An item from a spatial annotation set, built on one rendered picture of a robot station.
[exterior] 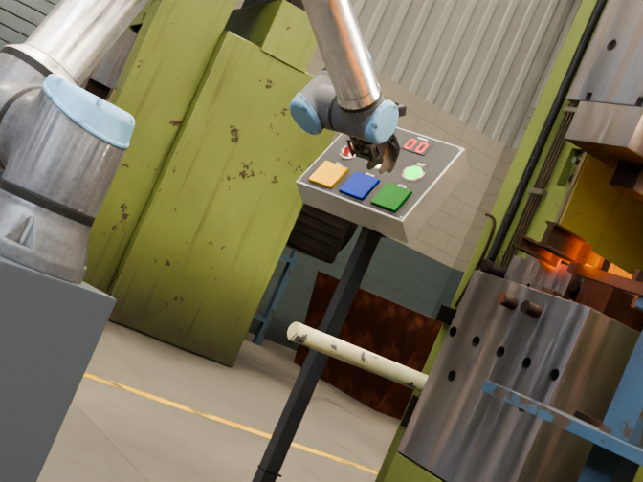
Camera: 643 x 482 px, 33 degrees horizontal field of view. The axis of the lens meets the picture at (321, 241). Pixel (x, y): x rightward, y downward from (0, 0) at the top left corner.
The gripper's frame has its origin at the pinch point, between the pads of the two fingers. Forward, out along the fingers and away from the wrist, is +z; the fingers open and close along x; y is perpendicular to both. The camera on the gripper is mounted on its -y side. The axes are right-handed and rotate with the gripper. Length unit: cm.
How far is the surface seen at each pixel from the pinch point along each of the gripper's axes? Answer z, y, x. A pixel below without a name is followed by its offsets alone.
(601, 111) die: -6.5, -28.1, 40.7
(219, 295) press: 330, -105, -306
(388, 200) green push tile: 10.3, 2.3, -1.8
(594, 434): -22, 54, 85
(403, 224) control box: 12.3, 6.0, 5.0
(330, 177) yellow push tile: 10.1, 1.8, -20.4
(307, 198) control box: 15.7, 6.6, -26.4
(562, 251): -35, 31, 68
